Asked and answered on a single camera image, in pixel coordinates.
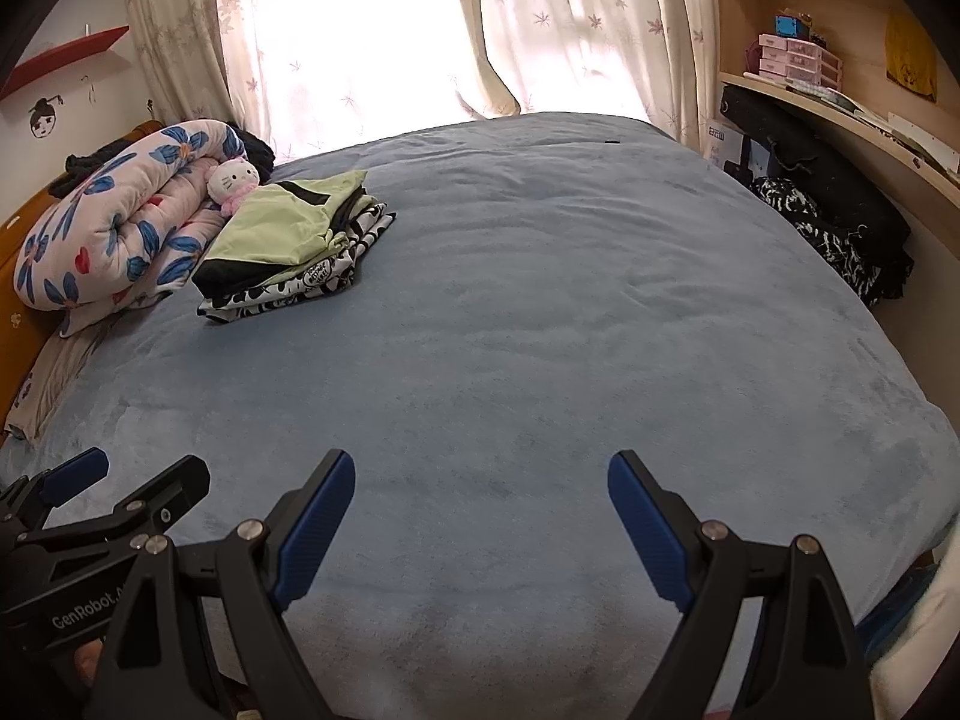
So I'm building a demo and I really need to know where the light green black jacket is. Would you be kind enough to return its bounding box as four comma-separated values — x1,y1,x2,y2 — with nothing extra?
192,169,374,299

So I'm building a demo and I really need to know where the black white clothes pile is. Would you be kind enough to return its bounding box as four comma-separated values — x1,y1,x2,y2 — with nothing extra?
719,86,914,307

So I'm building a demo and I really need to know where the person's left hand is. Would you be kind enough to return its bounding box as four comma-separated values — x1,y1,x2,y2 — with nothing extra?
73,639,104,688

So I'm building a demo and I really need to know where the floral pink blue quilt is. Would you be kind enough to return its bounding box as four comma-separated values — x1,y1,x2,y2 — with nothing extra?
13,121,245,337

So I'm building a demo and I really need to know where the blue bed blanket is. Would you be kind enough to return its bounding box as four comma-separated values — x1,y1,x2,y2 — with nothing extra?
2,114,958,718

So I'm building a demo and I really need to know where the black white patterned garment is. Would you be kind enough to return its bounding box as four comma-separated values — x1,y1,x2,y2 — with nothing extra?
197,202,395,323

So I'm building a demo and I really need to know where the black knitted garment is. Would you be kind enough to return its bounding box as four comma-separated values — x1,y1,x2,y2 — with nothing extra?
47,121,275,200

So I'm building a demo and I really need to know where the white pink cat plush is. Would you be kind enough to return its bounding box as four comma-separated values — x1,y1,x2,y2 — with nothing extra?
205,158,260,220

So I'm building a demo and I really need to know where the white cardboard box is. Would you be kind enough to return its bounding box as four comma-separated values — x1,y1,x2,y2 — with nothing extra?
703,119,771,185

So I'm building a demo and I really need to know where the pink drawer box stack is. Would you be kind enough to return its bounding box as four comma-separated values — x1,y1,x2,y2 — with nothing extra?
758,34,843,91

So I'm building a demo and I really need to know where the cartoon face wall sticker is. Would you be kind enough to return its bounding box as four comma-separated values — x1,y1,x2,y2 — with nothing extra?
29,94,64,140

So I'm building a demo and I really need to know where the red wall shelf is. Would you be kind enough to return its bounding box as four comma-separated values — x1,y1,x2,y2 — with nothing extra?
0,25,128,99

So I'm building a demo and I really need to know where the wooden wall shelf unit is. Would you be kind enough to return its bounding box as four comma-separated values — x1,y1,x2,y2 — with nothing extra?
715,0,958,252

